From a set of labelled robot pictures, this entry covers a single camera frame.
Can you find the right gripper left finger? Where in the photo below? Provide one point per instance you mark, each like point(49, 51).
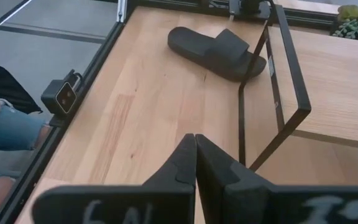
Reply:
point(172, 186)

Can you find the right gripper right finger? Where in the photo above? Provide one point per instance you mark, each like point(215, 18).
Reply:
point(225, 193)

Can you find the black rubber slide sandal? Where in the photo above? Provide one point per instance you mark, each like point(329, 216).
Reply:
point(210, 49)

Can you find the white shelf label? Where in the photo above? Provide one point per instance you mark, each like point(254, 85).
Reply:
point(271, 66)

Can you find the black metal shelf wooden top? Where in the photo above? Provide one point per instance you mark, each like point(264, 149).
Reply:
point(337, 81)

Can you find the trailing bead succulent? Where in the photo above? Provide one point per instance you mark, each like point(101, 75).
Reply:
point(348, 29)

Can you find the yellow-green succulent plant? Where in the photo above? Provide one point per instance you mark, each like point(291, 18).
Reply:
point(350, 12)

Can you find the black table-level camera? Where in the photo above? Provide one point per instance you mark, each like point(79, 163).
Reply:
point(61, 98)

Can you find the silver frame bracket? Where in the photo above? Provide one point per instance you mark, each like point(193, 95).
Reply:
point(121, 11)

